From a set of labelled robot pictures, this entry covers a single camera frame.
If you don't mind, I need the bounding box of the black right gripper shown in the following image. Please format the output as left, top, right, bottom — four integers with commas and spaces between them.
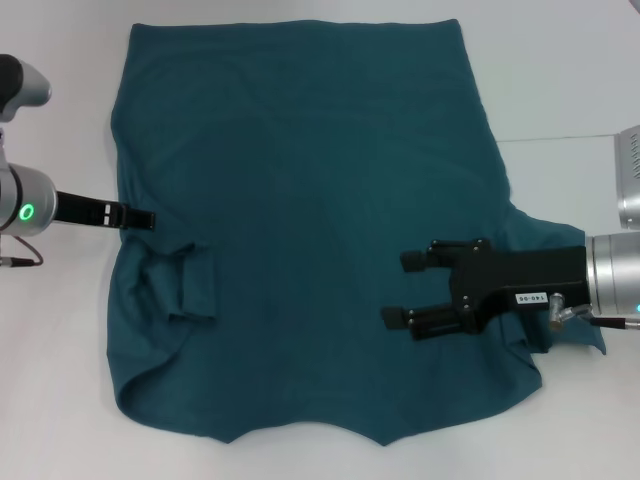
380, 239, 592, 342

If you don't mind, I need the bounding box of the blue shirt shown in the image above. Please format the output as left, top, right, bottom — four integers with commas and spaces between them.
107, 19, 609, 434

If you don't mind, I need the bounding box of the arm plug cable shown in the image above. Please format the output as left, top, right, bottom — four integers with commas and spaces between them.
547, 293, 640, 331
0, 233, 45, 270

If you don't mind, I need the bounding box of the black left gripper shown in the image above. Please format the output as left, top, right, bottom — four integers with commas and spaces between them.
55, 191, 157, 232

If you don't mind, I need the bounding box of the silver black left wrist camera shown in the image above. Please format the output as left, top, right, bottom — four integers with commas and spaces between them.
0, 53, 53, 124

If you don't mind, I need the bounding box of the right arm plug cable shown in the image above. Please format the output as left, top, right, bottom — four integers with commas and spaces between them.
547, 293, 640, 331

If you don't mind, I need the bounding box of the left arm plug cable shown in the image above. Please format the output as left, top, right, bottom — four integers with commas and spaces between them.
0, 233, 45, 270

